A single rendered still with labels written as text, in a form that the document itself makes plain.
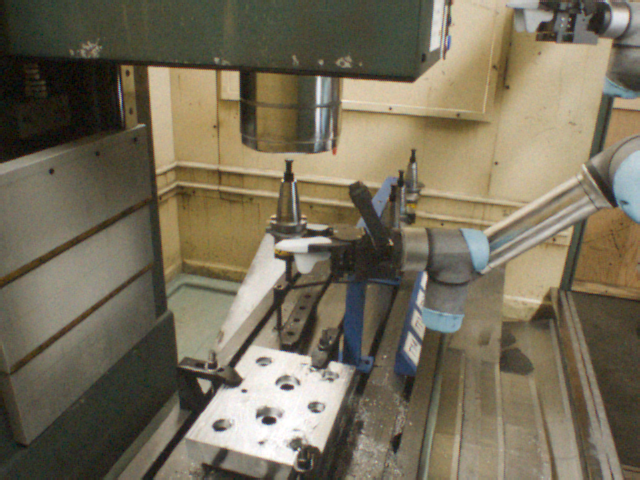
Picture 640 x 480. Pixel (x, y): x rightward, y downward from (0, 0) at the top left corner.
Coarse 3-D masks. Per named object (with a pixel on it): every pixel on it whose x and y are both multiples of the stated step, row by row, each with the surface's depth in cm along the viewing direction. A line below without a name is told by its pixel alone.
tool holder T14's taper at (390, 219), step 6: (390, 204) 114; (396, 204) 114; (384, 210) 115; (390, 210) 114; (396, 210) 114; (384, 216) 115; (390, 216) 114; (396, 216) 114; (384, 222) 115; (390, 222) 115; (396, 222) 115; (384, 228) 115; (390, 228) 115; (396, 228) 115
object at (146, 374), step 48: (0, 96) 95; (48, 96) 97; (96, 96) 109; (144, 96) 125; (0, 144) 97; (48, 144) 108; (96, 384) 120; (144, 384) 139; (0, 432) 95; (48, 432) 106; (96, 432) 121
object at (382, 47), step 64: (0, 0) 77; (64, 0) 74; (128, 0) 71; (192, 0) 69; (256, 0) 67; (320, 0) 65; (384, 0) 63; (448, 0) 95; (128, 64) 75; (192, 64) 73; (256, 64) 70; (320, 64) 67; (384, 64) 65
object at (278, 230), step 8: (272, 216) 91; (304, 216) 92; (272, 224) 89; (280, 224) 88; (288, 224) 88; (296, 224) 88; (304, 224) 89; (272, 232) 90; (280, 232) 89; (288, 232) 89; (296, 232) 89; (304, 232) 90
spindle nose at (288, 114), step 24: (240, 72) 78; (240, 96) 80; (264, 96) 76; (288, 96) 75; (312, 96) 76; (336, 96) 79; (240, 120) 82; (264, 120) 77; (288, 120) 76; (312, 120) 77; (336, 120) 81; (264, 144) 79; (288, 144) 78; (312, 144) 79; (336, 144) 83
